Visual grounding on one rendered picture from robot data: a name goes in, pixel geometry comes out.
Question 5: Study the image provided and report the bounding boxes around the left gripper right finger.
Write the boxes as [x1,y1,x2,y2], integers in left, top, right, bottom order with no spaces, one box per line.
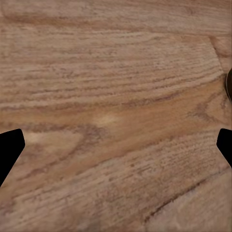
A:
[217,128,232,167]

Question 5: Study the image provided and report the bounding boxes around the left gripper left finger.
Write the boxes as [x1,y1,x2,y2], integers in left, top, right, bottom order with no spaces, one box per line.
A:
[0,129,25,186]

